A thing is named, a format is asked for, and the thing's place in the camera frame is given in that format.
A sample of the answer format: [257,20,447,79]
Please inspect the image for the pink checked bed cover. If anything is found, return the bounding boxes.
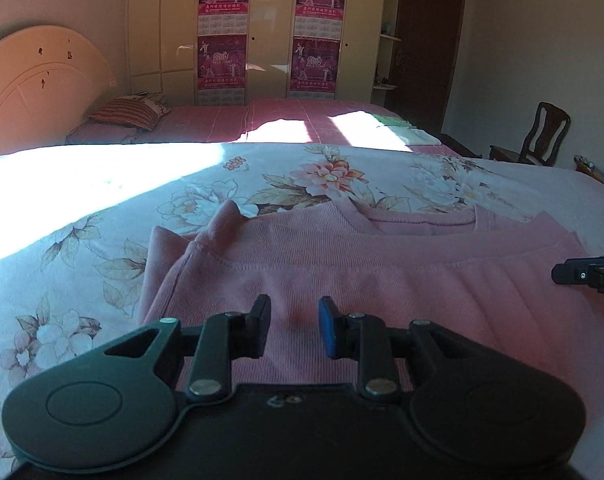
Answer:
[66,97,477,159]

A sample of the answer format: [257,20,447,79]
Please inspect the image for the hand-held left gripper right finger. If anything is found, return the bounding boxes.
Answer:
[318,296,489,404]

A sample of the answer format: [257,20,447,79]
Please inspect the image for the white patterned pillow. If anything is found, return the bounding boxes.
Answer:
[132,92,172,117]

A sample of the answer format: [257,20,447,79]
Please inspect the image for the floral bedsheet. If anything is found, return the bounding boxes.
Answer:
[0,141,604,480]

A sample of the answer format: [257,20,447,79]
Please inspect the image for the cream wardrobe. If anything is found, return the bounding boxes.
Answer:
[126,0,389,107]

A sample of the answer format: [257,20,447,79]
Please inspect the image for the dark wooden chair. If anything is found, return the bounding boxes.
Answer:
[489,101,572,167]

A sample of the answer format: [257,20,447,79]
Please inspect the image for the folded green white cloth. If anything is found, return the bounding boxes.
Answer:
[371,113,441,147]

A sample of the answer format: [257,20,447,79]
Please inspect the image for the brown wooden furniture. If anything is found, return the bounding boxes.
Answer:
[574,154,604,187]

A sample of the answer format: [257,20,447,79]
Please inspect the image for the dark brown wooden door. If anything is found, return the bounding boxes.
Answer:
[384,0,467,134]

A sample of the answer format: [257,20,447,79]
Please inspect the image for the cream corner shelves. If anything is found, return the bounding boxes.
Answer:
[371,0,408,94]

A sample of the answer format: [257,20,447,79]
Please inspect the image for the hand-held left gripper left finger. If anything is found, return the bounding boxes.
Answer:
[102,294,273,404]

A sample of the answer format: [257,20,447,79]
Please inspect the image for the striped pillow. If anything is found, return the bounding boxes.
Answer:
[89,98,164,131]

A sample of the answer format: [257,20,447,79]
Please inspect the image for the pink sweater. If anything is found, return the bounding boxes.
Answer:
[137,199,604,411]

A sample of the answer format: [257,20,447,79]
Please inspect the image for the cream wooden headboard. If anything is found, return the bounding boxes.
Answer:
[0,24,119,159]

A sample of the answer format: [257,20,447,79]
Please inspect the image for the magenta calendar poster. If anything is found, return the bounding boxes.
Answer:
[289,37,342,101]
[197,0,253,37]
[196,35,248,106]
[294,0,348,40]

